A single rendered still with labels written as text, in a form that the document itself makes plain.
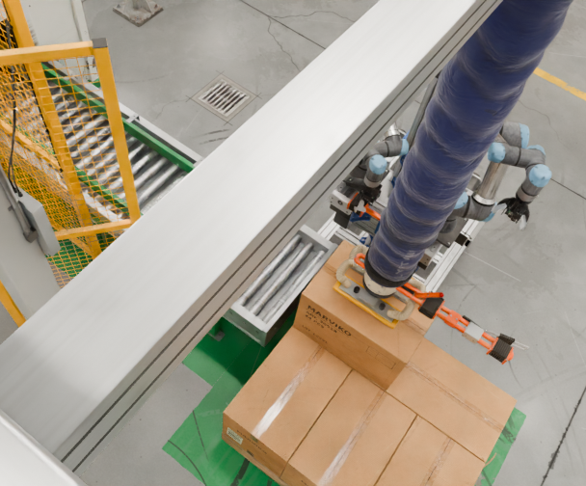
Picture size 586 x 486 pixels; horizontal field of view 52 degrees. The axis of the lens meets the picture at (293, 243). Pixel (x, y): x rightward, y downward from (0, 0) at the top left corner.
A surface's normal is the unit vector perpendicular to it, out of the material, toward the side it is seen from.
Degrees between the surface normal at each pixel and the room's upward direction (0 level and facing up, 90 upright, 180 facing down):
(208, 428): 0
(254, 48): 0
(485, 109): 78
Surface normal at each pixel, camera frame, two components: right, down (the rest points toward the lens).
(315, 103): 0.11, -0.52
